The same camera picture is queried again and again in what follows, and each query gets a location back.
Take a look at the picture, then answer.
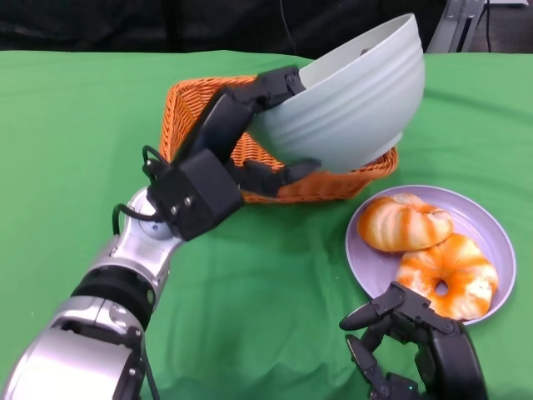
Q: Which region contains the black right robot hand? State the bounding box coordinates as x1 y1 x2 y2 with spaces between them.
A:
339 281 488 400

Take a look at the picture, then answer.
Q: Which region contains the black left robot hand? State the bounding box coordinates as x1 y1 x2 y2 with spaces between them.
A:
172 65 322 198

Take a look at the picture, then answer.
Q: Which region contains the small orange-striped bread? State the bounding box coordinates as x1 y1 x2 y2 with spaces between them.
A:
395 232 500 322

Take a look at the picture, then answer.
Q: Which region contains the grey-green bowl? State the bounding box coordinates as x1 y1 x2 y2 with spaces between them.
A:
248 12 426 174

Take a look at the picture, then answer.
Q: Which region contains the large orange-striped bread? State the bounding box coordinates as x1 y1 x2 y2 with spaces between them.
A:
356 192 454 253

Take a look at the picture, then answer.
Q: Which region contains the orange wicker basket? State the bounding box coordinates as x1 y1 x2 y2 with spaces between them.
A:
159 74 400 205

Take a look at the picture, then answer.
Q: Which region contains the lavender plate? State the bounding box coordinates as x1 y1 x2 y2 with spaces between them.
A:
345 185 516 322

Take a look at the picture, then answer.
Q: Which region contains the green tablecloth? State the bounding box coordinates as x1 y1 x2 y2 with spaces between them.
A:
0 50 533 400

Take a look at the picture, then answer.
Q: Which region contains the black backdrop cloth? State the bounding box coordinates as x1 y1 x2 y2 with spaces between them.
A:
0 0 453 62

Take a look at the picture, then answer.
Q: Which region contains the grey metal stand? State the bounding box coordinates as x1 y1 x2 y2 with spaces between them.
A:
426 0 528 54

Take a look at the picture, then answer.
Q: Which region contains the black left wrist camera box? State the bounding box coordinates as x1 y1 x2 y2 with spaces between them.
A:
147 149 245 242

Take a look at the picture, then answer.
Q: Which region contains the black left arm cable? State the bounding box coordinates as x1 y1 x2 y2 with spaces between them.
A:
111 144 167 239

